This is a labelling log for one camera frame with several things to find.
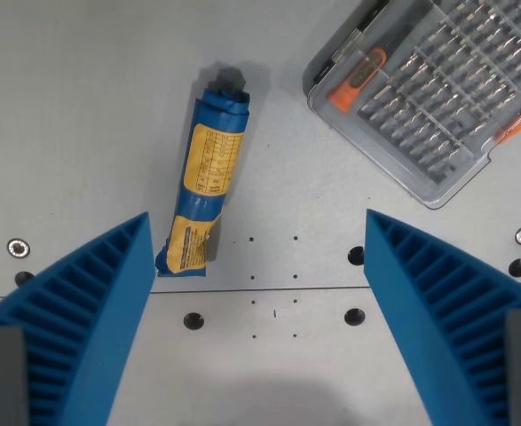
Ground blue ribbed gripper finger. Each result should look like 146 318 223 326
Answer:
363 209 521 426
0 210 154 426

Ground rolled blue bag yellow label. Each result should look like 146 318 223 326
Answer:
154 86 251 278

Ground orange case latch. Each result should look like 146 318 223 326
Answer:
493 113 521 145

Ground clear plastic screwdriver bit case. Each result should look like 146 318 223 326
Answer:
302 0 521 210

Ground orange black screwdriver handle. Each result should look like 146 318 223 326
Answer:
327 46 388 112

